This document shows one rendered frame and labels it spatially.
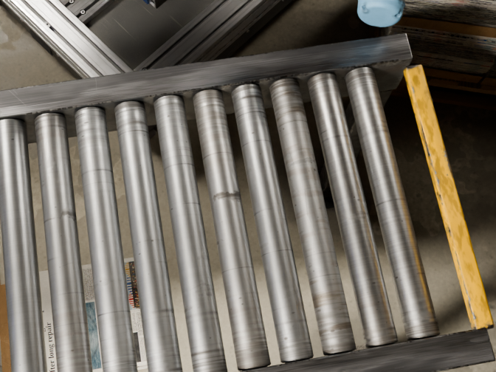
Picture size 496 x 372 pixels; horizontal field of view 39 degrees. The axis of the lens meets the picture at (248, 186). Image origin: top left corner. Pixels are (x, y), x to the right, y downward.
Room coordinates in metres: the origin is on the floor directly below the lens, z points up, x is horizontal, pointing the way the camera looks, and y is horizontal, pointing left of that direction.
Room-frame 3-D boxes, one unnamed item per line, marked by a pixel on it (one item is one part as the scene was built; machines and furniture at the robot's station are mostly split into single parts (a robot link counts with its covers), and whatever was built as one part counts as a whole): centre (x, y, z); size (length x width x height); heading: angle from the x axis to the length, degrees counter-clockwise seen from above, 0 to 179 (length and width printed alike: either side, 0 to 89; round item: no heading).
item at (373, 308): (0.33, -0.17, 0.77); 0.47 x 0.05 x 0.05; 16
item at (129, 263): (0.18, 0.37, 0.01); 0.37 x 0.28 x 0.01; 106
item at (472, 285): (0.36, -0.31, 0.81); 0.43 x 0.03 x 0.02; 16
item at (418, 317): (0.35, -0.23, 0.77); 0.47 x 0.05 x 0.05; 16
